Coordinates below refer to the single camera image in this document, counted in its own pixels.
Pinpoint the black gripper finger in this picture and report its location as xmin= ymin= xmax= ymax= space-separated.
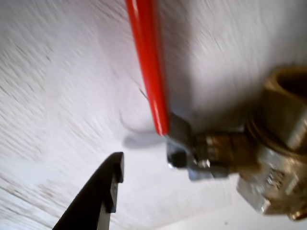
xmin=52 ymin=151 xmax=125 ymax=230

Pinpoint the brass ball valve red handle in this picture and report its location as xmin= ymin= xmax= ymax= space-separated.
xmin=125 ymin=0 xmax=307 ymax=221

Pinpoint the white wooden board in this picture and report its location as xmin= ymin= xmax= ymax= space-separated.
xmin=0 ymin=0 xmax=307 ymax=230

